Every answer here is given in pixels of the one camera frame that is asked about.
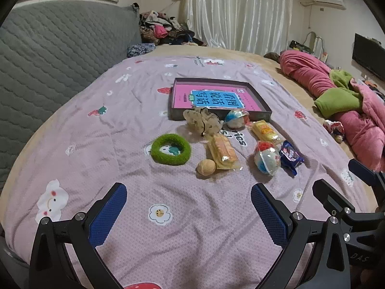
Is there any orange wafer packet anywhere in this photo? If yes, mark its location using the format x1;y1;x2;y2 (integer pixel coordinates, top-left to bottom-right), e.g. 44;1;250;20
206;134;243;171

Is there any arched vanity mirror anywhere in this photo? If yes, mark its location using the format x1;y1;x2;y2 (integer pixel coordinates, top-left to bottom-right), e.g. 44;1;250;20
305;32;328;64

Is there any dark handbag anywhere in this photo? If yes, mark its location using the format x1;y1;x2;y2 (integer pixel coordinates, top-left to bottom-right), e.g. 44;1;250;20
289;40;313;52

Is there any walnut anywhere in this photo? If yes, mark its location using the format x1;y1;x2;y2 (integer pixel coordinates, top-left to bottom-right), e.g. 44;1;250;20
197;159;217;179

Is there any white curtain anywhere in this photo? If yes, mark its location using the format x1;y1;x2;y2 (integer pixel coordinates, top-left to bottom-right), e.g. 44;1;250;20
179;0;295;56

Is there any red white snack packet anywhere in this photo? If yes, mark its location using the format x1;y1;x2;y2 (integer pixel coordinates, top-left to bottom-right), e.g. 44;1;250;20
225;109;250;129

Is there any pink and blue book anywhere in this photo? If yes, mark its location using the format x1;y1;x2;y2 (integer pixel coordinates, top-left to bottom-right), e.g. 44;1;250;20
172;85;265;112

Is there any green fuzzy scrunchie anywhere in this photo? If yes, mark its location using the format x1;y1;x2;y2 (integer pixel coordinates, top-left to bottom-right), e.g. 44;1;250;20
151;133;192;166

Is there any small cloth doll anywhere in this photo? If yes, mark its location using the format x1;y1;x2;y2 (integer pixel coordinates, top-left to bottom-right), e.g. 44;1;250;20
323;120;346;143

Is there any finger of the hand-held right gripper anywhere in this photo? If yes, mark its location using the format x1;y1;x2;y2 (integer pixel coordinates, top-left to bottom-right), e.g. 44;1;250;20
348;159;385;195
312;179;376;217

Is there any pink quilt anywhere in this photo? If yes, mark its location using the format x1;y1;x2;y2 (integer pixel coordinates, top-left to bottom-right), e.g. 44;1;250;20
278;50;385;172

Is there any grey quilted headboard cover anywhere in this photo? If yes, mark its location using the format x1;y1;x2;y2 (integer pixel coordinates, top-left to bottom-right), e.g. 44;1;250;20
0;0;142;193

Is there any blue patterned cloth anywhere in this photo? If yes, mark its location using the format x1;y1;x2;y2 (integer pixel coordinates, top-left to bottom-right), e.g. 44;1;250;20
127;43;156;58

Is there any beige sheer scrunchie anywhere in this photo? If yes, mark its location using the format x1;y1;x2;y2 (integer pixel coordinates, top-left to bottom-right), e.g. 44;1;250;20
183;108;225;137

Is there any black television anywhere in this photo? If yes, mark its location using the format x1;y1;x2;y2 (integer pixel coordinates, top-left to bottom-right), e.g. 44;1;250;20
352;33;385;82

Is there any blue cookie packet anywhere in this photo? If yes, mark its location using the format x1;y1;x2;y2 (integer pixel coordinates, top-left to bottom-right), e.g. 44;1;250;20
278;140;304;177

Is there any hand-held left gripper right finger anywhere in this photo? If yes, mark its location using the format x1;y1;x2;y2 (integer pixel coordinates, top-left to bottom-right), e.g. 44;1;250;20
250;183;352;289

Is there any purple printed blanket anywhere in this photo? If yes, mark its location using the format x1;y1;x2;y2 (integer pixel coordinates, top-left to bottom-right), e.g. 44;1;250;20
0;55;372;289

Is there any green blanket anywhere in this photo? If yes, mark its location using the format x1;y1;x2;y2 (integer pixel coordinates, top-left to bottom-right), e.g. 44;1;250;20
314;70;364;117

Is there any dark shallow box tray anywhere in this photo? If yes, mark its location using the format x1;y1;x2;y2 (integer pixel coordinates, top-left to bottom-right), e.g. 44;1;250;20
167;78;273;122

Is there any pile of clothes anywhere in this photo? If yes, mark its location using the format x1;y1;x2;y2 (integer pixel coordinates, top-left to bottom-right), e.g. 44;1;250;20
139;10;208;47

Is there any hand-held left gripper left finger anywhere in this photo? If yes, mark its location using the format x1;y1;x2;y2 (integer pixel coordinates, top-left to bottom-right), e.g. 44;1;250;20
28;182;128;289

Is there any yellow snack packet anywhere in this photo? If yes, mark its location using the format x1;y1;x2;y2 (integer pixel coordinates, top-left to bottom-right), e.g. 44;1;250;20
250;120;285;145

